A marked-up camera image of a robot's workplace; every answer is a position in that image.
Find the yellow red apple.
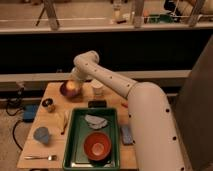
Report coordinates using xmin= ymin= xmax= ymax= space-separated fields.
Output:
xmin=65 ymin=81 xmax=78 ymax=92

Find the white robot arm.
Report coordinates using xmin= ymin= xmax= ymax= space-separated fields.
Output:
xmin=71 ymin=51 xmax=186 ymax=171

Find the purple bowl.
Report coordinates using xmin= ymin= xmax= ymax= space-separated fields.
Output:
xmin=60 ymin=81 xmax=82 ymax=98

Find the orange bowl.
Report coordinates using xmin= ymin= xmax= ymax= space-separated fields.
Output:
xmin=83 ymin=132 xmax=112 ymax=161

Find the white paper cup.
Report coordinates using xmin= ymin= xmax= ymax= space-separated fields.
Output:
xmin=91 ymin=79 xmax=103 ymax=97

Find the banana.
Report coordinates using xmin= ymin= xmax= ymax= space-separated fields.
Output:
xmin=55 ymin=113 xmax=68 ymax=135

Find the grey crumpled cloth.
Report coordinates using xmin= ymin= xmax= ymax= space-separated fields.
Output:
xmin=85 ymin=115 xmax=108 ymax=130

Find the orange carrot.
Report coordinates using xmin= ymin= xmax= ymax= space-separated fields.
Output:
xmin=121 ymin=103 xmax=128 ymax=108

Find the blue box on floor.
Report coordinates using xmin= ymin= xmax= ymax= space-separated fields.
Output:
xmin=22 ymin=105 xmax=38 ymax=123

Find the blue plastic cup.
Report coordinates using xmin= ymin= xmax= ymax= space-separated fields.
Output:
xmin=33 ymin=127 xmax=50 ymax=145

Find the blue sponge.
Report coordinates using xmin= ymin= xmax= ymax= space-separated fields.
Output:
xmin=120 ymin=125 xmax=133 ymax=145

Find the green plastic tray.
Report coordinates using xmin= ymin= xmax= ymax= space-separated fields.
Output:
xmin=62 ymin=108 xmax=120 ymax=171

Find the silver fork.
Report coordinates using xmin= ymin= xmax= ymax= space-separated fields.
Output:
xmin=24 ymin=155 xmax=57 ymax=161

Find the black floor cable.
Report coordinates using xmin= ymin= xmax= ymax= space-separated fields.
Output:
xmin=11 ymin=119 xmax=26 ymax=152

